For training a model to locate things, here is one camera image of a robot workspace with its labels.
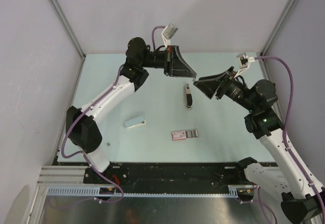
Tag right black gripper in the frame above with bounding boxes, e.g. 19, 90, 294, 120
193, 66, 258, 112

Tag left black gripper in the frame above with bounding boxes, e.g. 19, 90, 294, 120
140, 46, 196, 78

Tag black staple remover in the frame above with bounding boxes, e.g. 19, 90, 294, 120
184, 84, 193, 109

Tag red staple box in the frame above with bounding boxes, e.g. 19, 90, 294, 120
171, 130, 199, 141

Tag light blue stapler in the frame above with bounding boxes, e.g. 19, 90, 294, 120
124, 116, 146, 129

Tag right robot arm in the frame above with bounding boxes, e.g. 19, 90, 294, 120
193, 67, 324, 223

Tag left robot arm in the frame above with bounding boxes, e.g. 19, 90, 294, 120
64, 37, 197, 183

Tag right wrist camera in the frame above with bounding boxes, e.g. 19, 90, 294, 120
234, 53, 255, 79

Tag right aluminium frame post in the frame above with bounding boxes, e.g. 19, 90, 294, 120
260, 0, 299, 56

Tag aluminium frame post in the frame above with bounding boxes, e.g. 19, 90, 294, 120
260, 0, 299, 56
48, 0, 85, 59

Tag left aluminium frame post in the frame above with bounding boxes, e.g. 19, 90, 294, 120
48, 0, 85, 59

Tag grey cable duct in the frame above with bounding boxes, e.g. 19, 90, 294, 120
47, 185, 239, 198

